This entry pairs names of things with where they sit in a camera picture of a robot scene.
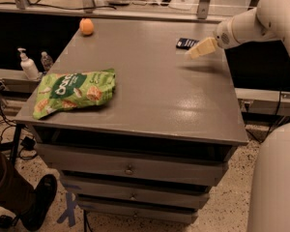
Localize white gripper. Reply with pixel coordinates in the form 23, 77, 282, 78
185, 19, 239, 59

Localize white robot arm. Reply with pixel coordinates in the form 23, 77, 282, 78
186, 0, 290, 232

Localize green rice chip bag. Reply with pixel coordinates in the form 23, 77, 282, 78
33, 69, 115, 119

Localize orange fruit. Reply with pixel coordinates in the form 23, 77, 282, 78
79, 18, 94, 36

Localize top grey drawer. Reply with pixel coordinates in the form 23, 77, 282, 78
36, 144, 228, 186

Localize grey drawer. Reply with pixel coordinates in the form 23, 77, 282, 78
36, 144, 228, 186
77, 199, 197, 224
61, 176, 209, 209

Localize grey drawer cabinet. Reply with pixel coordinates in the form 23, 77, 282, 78
16, 19, 247, 213

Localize clear plastic water bottle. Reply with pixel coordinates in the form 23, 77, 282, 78
41, 51, 53, 72

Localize white pump soap bottle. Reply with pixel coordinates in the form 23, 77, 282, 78
17, 47, 39, 80

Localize middle grey drawer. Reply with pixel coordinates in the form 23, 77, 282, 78
61, 176, 209, 209

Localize bottom grey drawer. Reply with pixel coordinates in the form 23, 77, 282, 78
77, 199, 197, 224

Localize black shoe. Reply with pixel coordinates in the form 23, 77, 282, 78
20, 174, 57, 231

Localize brown trouser leg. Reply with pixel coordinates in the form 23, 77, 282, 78
0, 152, 35, 215

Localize black floor cables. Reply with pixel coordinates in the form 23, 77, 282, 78
0, 80, 40, 161

